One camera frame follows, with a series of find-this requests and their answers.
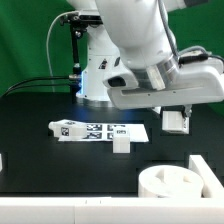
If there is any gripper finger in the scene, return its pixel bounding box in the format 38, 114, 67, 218
183, 105, 192, 118

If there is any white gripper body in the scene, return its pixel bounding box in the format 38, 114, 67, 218
103, 57, 224, 109

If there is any white round stool seat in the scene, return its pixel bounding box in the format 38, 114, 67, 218
138, 165, 204, 199

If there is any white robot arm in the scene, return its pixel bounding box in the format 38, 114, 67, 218
67, 0, 224, 109

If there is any white marker sheet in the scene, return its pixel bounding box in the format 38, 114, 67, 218
59, 123, 149, 142

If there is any white L-shaped fence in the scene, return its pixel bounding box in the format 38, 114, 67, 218
0, 155, 224, 224

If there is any black camera stand pole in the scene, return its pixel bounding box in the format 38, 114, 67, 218
70, 26, 82, 103

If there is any black camera on stand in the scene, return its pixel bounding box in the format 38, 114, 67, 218
59, 11, 102, 25

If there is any grey camera cable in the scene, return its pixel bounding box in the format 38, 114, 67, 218
45, 11, 80, 94

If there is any black cable upper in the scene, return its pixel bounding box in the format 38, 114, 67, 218
6, 76, 82, 93

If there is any black cable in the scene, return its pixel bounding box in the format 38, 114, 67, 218
6, 76, 82, 93
0, 83, 82, 100

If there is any black cable lower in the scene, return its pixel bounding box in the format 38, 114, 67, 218
0, 83, 82, 100

